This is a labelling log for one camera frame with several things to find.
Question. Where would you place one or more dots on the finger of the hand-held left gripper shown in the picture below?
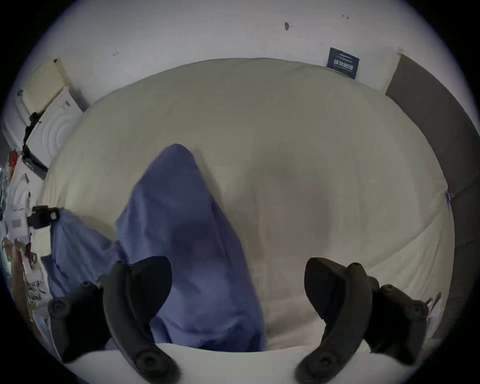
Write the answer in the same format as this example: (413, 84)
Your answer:
(44, 216)

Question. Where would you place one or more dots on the pale yellow carton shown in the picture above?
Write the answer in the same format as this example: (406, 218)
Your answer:
(43, 84)

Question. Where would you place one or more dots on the dark grey padded headboard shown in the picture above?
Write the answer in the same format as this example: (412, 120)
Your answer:
(442, 123)

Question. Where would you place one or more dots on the blue shirt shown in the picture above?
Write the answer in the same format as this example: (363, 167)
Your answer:
(187, 240)

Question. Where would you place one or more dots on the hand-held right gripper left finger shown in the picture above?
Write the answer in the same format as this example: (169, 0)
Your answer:
(127, 300)

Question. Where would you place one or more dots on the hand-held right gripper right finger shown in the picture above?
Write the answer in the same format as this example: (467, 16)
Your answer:
(345, 300)

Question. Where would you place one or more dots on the dark blue wall sign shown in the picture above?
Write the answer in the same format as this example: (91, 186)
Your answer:
(342, 63)

